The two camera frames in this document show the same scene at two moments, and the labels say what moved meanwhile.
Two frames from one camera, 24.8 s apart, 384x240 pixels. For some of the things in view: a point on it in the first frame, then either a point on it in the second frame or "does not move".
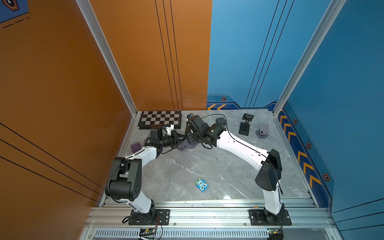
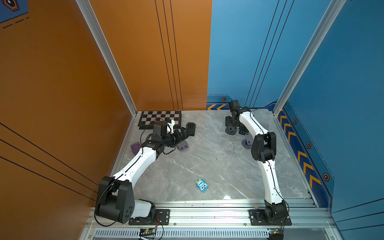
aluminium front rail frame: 212,219 does not move
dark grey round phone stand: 220,122 -> 230,130
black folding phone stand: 244,129 does not move
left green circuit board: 148,230 does not move
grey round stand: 185,144 -> 248,142
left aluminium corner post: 108,49 does not move
